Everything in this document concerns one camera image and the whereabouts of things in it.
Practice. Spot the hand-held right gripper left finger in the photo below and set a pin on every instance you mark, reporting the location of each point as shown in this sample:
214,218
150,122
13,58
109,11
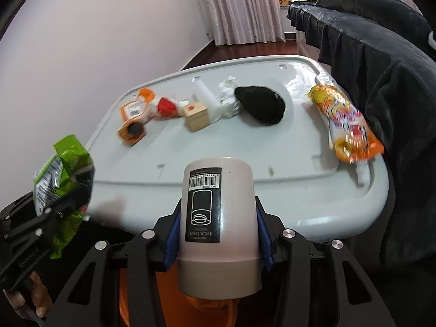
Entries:
172,242

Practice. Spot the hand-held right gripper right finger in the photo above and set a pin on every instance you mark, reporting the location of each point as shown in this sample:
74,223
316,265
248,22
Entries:
265,245

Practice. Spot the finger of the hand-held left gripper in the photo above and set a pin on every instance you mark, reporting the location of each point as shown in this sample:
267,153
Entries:
20,232
85,185

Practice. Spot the green snack bag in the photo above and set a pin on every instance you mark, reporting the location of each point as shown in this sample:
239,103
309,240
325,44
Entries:
68,153

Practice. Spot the beige cylindrical holder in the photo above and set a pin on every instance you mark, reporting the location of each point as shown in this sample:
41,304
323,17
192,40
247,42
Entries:
235,211

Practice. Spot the white tissue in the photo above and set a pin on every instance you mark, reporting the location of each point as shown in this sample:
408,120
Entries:
227,102

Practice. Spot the white foam block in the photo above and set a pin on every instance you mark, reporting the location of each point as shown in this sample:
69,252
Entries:
206,95

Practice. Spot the person's left hand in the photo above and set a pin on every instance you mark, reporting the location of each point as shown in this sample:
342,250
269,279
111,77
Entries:
35,293

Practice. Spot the orange sauce packet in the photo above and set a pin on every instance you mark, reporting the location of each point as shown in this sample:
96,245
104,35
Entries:
134,115

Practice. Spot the grey plastic storage box lid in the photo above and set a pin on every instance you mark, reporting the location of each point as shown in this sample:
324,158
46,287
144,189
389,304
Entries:
238,143

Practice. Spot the red and white wrapper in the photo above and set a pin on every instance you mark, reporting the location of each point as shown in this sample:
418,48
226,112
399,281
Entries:
167,107

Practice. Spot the small tan cardboard box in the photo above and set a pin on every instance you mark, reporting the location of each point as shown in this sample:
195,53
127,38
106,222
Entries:
197,117

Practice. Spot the orange snack bag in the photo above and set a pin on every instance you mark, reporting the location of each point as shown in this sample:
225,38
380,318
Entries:
344,119

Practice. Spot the dark bed blanket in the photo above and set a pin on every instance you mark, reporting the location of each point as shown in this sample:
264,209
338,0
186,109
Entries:
385,75

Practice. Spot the pink dotted curtain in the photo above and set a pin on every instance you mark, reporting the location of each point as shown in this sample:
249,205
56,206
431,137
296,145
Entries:
235,6

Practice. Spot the white bed frame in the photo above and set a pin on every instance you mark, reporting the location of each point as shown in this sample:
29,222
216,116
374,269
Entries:
306,46

